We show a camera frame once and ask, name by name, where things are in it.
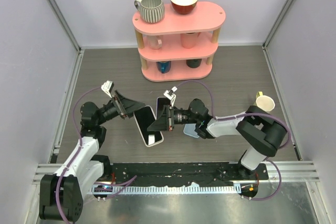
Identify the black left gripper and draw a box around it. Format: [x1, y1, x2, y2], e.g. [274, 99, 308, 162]
[97, 91, 144, 125]

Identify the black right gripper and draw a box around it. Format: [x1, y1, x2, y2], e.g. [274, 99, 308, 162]
[148, 104, 200, 131]

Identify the beige phone case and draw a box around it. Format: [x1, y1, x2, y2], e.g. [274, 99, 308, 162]
[133, 105, 165, 148]

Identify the lavender phone case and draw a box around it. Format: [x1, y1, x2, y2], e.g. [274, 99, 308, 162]
[155, 97, 172, 122]

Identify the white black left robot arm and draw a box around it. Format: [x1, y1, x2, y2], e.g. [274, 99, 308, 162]
[39, 91, 145, 223]

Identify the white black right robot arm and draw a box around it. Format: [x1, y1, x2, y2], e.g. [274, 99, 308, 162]
[148, 99, 290, 179]

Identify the light blue phone case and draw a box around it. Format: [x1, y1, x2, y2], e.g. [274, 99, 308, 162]
[183, 124, 200, 138]

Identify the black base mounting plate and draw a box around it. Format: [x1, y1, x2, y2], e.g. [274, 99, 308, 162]
[98, 162, 269, 187]

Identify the blue mug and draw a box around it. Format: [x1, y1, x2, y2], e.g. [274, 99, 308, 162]
[156, 61, 171, 74]

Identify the black cup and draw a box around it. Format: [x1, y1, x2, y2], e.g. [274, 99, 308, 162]
[186, 59, 202, 69]

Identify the pale pink mug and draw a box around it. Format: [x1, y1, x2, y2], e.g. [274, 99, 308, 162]
[146, 36, 162, 50]

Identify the pink three-tier shelf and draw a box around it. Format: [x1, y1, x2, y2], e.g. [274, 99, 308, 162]
[132, 2, 226, 82]

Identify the pink cup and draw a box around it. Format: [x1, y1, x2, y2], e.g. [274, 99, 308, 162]
[180, 33, 201, 49]

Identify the grey striped mug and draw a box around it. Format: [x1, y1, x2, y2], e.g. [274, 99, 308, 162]
[134, 0, 165, 24]

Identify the yellow mug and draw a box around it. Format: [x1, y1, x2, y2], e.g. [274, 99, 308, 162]
[254, 91, 275, 112]

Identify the red white bowl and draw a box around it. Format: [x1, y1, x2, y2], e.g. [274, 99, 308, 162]
[170, 0, 198, 15]

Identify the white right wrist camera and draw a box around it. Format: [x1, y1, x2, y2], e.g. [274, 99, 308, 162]
[163, 86, 177, 106]

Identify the white slotted cable duct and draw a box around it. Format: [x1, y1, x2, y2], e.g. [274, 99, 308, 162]
[89, 184, 241, 197]

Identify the aluminium front rail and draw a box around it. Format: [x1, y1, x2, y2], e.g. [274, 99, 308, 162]
[33, 160, 320, 184]

